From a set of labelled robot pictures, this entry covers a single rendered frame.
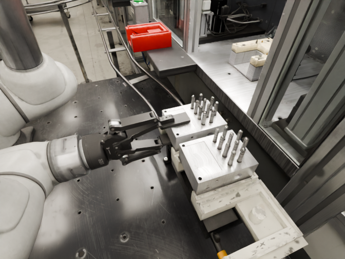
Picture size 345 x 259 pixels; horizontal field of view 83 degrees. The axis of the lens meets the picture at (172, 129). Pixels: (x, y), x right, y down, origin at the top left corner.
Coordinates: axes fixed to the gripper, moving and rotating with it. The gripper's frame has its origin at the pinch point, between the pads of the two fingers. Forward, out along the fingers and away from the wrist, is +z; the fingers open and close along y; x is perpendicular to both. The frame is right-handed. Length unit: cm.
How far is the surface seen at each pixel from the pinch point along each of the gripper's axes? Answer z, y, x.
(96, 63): -25, -92, 234
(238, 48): 29.7, 6.0, 20.7
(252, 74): 29.2, 2.0, 10.9
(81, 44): -42, -92, 305
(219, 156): 4.7, 2.1, -12.1
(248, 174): 9.4, -1.0, -16.1
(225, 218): 3.0, -7.2, -20.4
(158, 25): 13, 5, 53
